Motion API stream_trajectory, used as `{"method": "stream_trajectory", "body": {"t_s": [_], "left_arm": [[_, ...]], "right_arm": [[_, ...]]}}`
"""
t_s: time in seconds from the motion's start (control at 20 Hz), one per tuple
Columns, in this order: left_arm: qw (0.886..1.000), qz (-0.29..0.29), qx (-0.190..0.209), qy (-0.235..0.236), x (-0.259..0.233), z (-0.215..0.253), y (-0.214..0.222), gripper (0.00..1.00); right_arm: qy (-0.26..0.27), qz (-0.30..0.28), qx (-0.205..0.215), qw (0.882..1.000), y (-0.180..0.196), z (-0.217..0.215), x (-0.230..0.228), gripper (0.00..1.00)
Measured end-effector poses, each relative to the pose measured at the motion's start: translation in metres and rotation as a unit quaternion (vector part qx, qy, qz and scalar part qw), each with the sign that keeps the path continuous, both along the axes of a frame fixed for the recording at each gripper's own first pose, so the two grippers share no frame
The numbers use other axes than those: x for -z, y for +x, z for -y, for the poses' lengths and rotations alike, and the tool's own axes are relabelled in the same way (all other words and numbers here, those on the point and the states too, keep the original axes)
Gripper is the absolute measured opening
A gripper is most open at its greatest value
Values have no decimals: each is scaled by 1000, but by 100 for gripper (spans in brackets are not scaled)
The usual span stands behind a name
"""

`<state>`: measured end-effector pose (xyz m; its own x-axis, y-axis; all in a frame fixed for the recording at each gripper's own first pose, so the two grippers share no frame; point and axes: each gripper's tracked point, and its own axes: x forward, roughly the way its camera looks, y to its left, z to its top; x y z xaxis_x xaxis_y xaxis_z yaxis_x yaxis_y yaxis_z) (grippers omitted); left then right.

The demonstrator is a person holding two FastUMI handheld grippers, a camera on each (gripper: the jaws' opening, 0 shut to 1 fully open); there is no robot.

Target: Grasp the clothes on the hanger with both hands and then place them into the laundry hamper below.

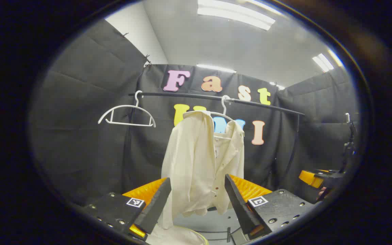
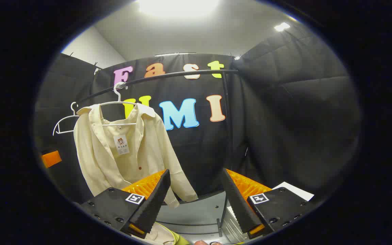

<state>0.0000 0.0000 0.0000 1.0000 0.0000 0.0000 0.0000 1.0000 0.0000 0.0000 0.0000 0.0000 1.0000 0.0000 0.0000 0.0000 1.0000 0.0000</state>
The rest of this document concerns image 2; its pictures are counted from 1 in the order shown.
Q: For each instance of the white plastic clothes hanger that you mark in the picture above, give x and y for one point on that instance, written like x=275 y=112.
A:
x=117 y=98
x=65 y=118

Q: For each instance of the cream button-up shirt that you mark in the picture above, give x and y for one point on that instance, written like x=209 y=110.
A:
x=141 y=153

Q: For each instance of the white paper sheet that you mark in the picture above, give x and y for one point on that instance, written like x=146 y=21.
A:
x=296 y=192

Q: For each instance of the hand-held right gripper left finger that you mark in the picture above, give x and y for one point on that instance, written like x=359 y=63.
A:
x=155 y=200

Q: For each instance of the silver ribbed metal box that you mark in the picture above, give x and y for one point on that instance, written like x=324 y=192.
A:
x=231 y=226

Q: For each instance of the small ceiling light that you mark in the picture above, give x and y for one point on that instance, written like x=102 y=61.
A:
x=282 y=26

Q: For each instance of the black metal clothes rack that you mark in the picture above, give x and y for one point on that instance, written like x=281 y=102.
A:
x=168 y=76

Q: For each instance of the yellow-green laundry hamper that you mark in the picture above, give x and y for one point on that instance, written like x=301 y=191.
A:
x=182 y=240

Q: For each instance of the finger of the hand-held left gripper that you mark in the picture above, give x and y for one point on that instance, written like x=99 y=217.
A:
x=51 y=159

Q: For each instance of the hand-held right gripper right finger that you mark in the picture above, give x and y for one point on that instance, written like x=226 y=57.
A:
x=237 y=200

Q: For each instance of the large ceiling light panel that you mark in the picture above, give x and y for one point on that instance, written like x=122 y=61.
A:
x=179 y=6

